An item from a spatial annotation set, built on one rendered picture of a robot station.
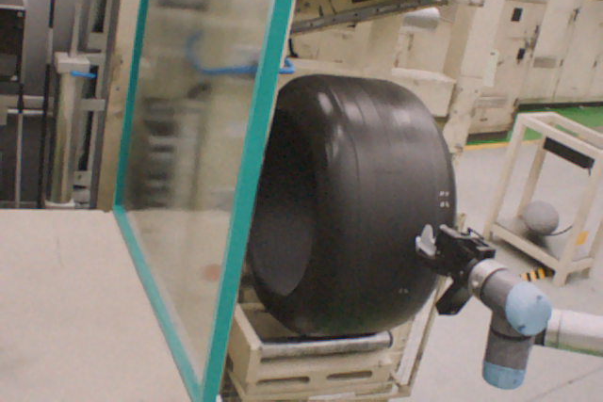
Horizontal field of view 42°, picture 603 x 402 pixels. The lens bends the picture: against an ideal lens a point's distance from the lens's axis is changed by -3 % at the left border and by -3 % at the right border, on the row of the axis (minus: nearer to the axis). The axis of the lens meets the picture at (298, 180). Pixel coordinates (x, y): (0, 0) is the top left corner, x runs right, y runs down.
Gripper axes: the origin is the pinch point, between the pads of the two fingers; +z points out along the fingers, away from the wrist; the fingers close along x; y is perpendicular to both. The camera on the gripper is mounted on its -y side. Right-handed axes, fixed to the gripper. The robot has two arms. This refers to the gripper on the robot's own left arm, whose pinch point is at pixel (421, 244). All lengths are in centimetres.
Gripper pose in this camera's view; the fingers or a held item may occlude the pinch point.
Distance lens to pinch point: 161.0
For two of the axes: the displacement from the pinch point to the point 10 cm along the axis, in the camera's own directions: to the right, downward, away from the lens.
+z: -3.9, -3.2, 8.6
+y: 1.6, -9.5, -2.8
